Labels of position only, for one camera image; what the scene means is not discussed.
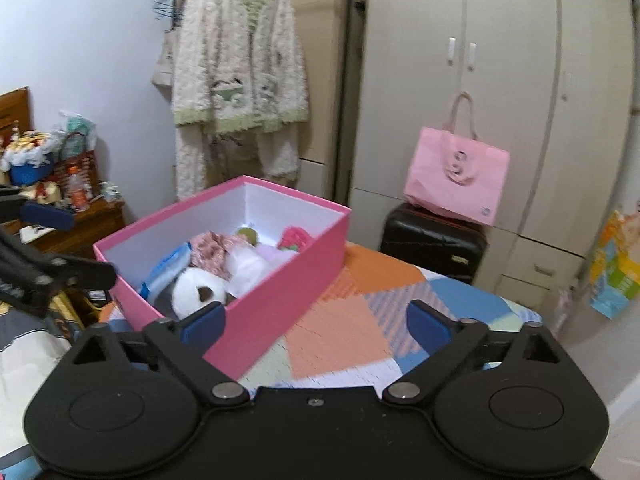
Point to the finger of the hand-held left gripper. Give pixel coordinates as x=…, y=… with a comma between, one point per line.
x=47, y=216
x=75, y=272

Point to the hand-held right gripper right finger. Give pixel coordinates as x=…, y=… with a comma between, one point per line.
x=430, y=327

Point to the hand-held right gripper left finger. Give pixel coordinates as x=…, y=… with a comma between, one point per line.
x=205, y=322

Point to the white dog plush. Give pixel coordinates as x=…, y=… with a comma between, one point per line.
x=192, y=290

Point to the blue wet wipes pack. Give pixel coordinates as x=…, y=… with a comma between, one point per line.
x=167, y=272

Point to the floral fabric scrunchie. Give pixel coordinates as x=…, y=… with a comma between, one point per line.
x=215, y=250

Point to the pink cardboard box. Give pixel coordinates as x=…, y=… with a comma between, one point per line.
x=280, y=310

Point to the green oval plush toy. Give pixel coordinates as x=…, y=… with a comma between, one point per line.
x=247, y=235

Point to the purple plush toy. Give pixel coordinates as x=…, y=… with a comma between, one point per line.
x=275, y=254

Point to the red strawberry plush toy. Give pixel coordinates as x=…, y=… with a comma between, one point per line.
x=295, y=240

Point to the orange drink bottle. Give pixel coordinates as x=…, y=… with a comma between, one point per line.
x=79, y=190

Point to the blue bucket flower bouquet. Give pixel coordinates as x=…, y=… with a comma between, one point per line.
x=30, y=172

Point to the wooden nightstand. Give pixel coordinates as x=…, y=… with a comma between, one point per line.
x=95, y=225

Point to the woven basket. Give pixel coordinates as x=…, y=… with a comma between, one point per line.
x=82, y=165

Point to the patchwork tablecloth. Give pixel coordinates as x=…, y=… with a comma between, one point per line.
x=350, y=320

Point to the black suitcase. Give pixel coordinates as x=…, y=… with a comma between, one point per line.
x=430, y=245

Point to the pale teal plastic bag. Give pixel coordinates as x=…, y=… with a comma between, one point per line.
x=77, y=125

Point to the printed bedding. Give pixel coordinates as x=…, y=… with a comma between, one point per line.
x=25, y=360

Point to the wooden headboard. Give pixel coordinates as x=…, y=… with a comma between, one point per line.
x=12, y=110

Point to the clear plastic bag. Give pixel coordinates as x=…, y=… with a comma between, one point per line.
x=562, y=310

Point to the pink tote bag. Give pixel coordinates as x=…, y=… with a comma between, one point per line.
x=450, y=180

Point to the beige canvas tote bag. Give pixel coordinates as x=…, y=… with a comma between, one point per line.
x=164, y=65

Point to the colourful paper gift bag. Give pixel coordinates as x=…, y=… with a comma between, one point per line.
x=620, y=270

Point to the grey wooden wardrobe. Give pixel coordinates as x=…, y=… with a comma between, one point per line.
x=500, y=110

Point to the cream fluffy robe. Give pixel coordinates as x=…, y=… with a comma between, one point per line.
x=225, y=60

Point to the tan flat board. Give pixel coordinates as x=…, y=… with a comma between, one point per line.
x=320, y=85

